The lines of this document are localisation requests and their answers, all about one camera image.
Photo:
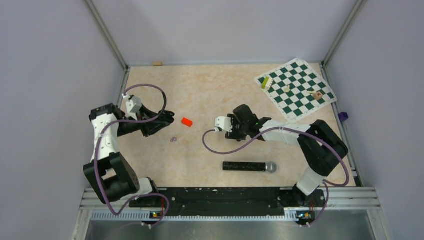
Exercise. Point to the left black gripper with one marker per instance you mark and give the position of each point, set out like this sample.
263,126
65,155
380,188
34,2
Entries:
152,126

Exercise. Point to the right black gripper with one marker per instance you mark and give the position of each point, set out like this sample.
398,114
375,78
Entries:
234,135

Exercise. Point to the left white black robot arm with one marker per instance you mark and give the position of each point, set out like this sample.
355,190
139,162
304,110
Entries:
113,177

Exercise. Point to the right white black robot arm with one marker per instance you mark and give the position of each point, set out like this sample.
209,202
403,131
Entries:
320,145

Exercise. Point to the red rectangular block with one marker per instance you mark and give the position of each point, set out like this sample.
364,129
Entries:
187,122

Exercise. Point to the green white block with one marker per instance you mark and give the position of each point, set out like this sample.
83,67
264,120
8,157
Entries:
264,84

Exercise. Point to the black microphone silver head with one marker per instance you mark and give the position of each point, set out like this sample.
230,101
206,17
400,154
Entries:
269,167

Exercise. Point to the green white chessboard mat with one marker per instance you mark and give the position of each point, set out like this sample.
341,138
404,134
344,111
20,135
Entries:
304,82

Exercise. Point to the wooden letter cube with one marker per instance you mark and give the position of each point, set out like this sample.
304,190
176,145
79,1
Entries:
317,96

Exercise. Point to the purple small object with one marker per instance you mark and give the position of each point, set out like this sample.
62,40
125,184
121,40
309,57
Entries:
343,116

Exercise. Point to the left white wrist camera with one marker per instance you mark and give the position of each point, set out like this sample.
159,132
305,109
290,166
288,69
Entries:
133,105

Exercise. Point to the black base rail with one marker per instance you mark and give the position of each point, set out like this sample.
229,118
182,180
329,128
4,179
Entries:
237,201

